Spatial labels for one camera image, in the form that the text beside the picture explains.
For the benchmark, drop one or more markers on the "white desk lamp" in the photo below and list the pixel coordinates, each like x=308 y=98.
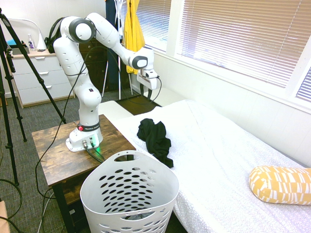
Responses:
x=36 y=34

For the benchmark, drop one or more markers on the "narrow window blinds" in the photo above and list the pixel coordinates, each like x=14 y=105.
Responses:
x=150 y=21

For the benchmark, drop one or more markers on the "dark wooden dresser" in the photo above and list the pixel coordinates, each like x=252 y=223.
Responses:
x=99 y=68

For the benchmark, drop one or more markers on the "white perforated laundry basket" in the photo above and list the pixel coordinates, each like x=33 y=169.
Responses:
x=128 y=194

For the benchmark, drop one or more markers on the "black backpack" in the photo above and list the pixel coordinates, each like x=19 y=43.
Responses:
x=52 y=36

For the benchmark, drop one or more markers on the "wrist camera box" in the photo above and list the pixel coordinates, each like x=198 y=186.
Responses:
x=149 y=73

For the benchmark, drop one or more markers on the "black camera tripod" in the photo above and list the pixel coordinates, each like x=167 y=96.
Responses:
x=14 y=80

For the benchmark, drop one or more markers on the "yellow white patterned pillow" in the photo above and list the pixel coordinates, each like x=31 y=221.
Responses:
x=281 y=188

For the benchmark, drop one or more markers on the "white drawer dresser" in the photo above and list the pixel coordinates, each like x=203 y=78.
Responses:
x=41 y=80

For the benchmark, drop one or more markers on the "yellow hanging jacket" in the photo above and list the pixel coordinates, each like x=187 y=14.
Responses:
x=133 y=36

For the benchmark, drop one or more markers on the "small window blinds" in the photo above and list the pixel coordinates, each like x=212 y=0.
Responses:
x=304 y=85

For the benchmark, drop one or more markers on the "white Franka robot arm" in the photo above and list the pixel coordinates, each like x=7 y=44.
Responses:
x=85 y=97

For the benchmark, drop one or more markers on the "white coat rack stand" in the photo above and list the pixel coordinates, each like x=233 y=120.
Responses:
x=116 y=60

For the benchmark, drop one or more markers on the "rustic wooden side table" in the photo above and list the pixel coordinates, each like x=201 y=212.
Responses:
x=73 y=157

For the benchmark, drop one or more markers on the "white window blinds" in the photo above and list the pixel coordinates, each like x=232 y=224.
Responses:
x=243 y=36

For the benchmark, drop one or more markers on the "clear plastic bottle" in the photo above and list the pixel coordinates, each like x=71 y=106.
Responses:
x=31 y=43

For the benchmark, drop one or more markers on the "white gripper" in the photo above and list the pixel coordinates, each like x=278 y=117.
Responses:
x=151 y=82

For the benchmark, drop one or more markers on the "black garment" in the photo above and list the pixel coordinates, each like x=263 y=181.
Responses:
x=155 y=139

